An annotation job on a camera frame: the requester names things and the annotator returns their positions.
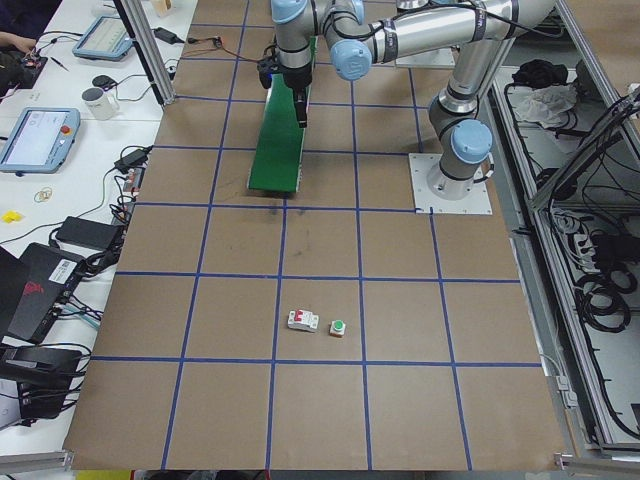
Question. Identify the teach pendant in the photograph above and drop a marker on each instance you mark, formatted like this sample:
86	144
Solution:
40	141
106	39

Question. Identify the white red circuit breaker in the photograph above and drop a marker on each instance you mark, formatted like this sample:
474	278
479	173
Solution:
303	320

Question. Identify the black laptop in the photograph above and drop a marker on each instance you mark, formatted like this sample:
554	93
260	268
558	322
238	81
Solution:
33	286

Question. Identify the person forearm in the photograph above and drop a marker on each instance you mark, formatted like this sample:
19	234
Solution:
15	42

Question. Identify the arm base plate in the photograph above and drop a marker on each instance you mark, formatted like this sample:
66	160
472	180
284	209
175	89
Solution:
435	193

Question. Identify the black power adapter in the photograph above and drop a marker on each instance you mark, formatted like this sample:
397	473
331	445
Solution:
167	36

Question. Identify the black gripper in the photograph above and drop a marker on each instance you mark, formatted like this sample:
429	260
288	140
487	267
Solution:
297	79

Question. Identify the near teach pendant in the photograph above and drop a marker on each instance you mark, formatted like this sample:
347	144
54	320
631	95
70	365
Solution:
40	141

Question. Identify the far teach pendant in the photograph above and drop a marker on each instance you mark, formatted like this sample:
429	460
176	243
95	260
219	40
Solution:
106	39

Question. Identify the black computer mouse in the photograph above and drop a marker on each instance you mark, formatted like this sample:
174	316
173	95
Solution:
104	82

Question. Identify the green conveyor belt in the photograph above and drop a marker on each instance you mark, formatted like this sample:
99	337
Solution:
277	161

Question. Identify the green push button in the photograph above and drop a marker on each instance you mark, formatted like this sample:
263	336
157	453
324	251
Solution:
337	328

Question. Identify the aluminium frame post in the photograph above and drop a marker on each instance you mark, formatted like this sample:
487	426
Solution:
139	30

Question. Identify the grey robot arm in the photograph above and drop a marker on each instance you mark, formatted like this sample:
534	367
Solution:
479	28

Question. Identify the white mug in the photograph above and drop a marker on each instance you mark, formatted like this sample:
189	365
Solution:
102	105

